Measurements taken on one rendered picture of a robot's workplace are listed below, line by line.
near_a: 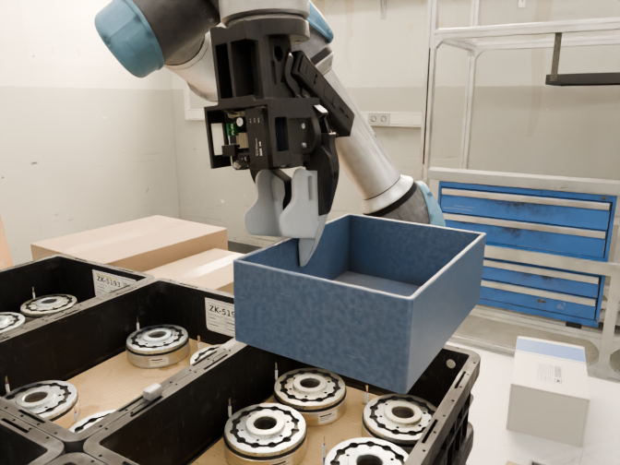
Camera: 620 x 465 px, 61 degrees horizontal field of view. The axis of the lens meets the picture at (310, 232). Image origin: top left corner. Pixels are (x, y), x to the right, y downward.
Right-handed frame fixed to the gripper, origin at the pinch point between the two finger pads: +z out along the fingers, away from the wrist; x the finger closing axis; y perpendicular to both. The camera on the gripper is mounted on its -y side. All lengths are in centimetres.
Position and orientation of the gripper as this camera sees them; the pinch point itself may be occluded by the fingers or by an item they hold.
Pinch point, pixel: (301, 250)
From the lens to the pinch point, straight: 49.8
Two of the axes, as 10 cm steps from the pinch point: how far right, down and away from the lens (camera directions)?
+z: 0.8, 9.8, 2.0
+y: -5.5, 2.1, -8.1
